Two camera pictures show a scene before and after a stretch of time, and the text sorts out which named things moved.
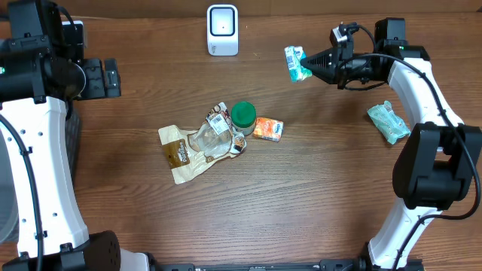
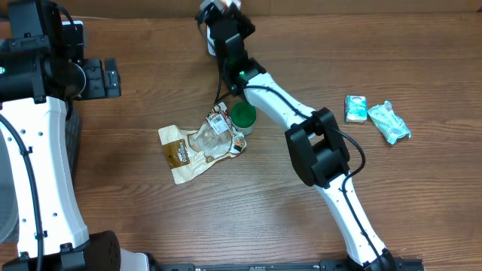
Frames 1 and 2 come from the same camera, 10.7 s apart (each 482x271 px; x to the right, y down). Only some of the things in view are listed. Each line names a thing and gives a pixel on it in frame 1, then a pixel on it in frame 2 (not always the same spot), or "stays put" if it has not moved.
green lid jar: [243, 117] stays put
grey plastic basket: [9, 209] stays put
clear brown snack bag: [188, 153] stays put
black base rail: [324, 265] stays put
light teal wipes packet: [392, 125] stays put
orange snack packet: [268, 129] -> [226, 4]
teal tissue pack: [294, 55] -> [355, 108]
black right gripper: [334, 74] -> [242, 19]
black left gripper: [98, 71] stays put
